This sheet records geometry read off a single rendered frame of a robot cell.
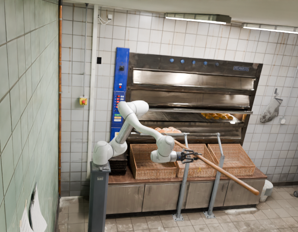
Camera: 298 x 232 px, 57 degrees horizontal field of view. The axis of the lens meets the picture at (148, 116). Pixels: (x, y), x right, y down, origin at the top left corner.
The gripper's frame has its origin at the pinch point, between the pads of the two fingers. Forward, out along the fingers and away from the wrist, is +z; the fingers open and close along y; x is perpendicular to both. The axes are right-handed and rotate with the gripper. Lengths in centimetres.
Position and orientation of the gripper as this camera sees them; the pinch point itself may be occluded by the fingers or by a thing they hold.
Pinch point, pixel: (197, 156)
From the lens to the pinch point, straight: 239.8
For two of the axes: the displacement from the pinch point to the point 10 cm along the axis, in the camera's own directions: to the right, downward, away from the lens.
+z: 9.7, 0.3, 2.6
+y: -0.6, 9.9, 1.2
